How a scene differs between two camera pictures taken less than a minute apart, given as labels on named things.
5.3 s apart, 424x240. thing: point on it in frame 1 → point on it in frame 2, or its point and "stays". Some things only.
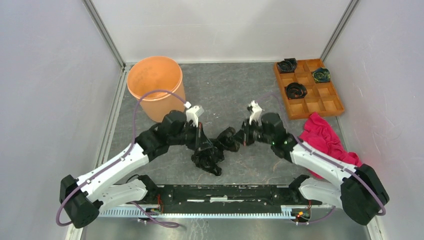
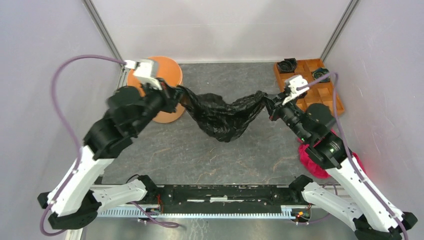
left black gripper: [201, 141] → [170, 94]
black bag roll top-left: [287, 66] stays
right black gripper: [242, 136] → [273, 102]
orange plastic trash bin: [156, 73] stays
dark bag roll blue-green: [321, 75] stays
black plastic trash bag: [209, 158] → [221, 117]
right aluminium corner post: [346, 16] stays
